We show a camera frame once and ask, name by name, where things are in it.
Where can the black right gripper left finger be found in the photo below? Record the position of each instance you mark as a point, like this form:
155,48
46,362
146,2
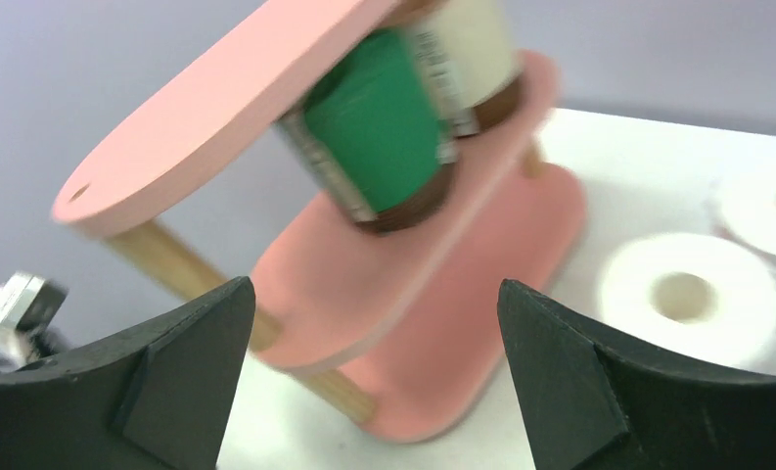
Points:
157,395

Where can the cream brown paper roll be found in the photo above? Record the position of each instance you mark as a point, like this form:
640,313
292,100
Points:
467,58

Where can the pink three-tier wooden shelf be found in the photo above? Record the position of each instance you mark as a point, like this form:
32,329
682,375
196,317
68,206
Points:
398,332

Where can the white dotted toilet roll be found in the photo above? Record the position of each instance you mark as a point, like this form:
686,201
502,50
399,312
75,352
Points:
743,207
693,294

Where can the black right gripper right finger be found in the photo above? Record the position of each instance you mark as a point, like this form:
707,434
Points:
593,397

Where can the green brown roll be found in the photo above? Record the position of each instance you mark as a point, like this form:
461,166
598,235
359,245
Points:
372,138

